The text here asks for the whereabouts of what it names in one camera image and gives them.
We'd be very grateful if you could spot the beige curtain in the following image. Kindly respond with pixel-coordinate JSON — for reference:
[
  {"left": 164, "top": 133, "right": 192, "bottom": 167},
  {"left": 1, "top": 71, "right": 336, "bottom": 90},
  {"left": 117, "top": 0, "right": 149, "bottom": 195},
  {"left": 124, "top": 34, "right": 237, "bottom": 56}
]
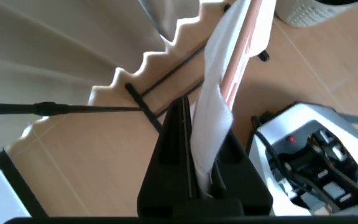
[{"left": 0, "top": 0, "right": 229, "bottom": 162}]

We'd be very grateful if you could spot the black clothes rack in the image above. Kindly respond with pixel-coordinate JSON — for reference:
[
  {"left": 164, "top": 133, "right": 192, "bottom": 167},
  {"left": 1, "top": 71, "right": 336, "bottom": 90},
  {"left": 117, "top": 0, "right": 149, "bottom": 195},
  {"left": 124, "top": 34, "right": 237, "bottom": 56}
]
[{"left": 0, "top": 2, "right": 271, "bottom": 134}]

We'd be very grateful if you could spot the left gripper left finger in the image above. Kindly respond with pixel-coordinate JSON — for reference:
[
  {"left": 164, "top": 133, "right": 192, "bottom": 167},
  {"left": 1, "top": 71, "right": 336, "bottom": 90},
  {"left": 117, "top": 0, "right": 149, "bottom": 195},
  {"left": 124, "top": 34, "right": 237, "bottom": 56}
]
[{"left": 136, "top": 95, "right": 199, "bottom": 218}]

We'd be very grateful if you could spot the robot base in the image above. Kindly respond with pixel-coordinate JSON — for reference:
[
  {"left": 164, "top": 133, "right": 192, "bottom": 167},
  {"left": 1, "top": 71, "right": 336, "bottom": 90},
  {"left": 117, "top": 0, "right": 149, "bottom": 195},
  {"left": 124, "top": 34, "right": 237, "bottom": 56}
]
[{"left": 246, "top": 100, "right": 358, "bottom": 217}]

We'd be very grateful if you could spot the pink clothes hanger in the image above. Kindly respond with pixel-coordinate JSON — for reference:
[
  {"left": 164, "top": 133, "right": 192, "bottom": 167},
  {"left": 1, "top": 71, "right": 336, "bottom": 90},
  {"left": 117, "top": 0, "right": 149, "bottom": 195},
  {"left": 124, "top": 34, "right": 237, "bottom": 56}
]
[{"left": 220, "top": 0, "right": 264, "bottom": 110}]

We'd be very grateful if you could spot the white laundry basket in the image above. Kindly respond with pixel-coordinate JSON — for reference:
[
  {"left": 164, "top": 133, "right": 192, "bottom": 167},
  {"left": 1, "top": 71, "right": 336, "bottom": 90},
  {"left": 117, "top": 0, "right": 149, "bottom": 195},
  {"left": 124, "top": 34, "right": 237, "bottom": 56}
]
[{"left": 275, "top": 0, "right": 358, "bottom": 28}]

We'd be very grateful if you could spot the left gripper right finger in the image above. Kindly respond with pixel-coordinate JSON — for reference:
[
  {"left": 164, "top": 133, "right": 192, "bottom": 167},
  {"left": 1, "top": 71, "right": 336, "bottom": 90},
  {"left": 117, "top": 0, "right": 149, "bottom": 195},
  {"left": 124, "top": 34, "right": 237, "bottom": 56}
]
[{"left": 209, "top": 128, "right": 274, "bottom": 218}]

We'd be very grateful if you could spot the white printed sleeveless top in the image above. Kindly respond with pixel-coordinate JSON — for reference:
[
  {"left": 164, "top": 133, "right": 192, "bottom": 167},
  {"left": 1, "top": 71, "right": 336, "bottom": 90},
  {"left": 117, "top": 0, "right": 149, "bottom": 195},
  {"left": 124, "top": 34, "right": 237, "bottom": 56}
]
[{"left": 190, "top": 0, "right": 277, "bottom": 194}]

